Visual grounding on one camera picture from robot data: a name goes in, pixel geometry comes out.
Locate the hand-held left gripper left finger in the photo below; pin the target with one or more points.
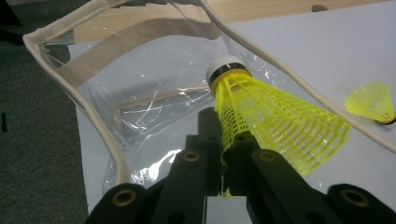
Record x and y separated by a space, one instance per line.
190 186

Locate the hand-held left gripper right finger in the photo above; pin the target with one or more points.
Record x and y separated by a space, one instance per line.
274 186

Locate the yellow shuttlecock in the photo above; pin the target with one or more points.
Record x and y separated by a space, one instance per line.
370 99
264 109

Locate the clear bag with beige trim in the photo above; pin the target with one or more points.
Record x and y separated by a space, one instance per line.
130 43

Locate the white table sheet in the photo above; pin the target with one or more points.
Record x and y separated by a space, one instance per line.
311 46

